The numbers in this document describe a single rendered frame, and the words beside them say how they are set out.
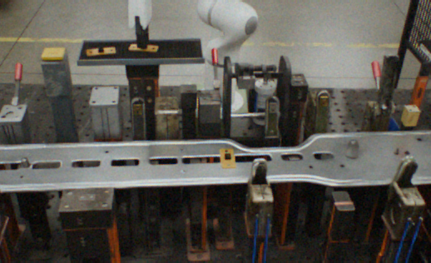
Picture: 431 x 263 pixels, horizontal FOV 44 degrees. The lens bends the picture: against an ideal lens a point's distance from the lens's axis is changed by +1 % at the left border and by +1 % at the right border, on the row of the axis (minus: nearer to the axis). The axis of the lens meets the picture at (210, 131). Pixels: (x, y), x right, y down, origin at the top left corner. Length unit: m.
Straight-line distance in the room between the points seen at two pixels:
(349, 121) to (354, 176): 0.79
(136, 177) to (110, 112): 0.21
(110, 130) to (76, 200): 0.30
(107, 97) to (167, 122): 0.18
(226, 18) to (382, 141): 0.65
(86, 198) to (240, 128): 0.55
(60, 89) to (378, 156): 0.95
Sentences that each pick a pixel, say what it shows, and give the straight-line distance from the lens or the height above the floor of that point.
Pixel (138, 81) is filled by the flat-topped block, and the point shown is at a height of 1.08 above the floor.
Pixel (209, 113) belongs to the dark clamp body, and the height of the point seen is 1.05.
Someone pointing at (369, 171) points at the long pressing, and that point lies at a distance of 1.46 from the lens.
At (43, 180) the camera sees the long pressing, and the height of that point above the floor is 1.00.
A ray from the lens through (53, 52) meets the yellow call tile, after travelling 1.65.
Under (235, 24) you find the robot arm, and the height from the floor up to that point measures 1.17.
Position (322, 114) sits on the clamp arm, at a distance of 1.57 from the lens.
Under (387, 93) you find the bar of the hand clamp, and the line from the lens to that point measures 1.60.
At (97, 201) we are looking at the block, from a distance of 1.27.
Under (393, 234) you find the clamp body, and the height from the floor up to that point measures 0.93.
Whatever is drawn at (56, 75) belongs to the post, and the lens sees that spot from 1.65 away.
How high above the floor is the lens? 1.87
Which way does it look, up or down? 35 degrees down
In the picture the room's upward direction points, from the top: 1 degrees clockwise
